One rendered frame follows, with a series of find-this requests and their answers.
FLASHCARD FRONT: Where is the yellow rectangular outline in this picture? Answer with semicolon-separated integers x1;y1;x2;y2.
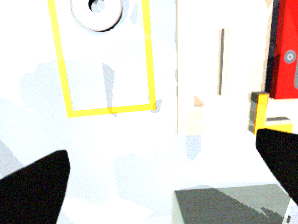
47;0;156;118

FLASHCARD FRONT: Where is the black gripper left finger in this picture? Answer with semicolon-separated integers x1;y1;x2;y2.
0;149;71;224

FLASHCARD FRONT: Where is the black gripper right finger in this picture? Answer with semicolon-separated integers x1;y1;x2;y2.
255;128;298;207

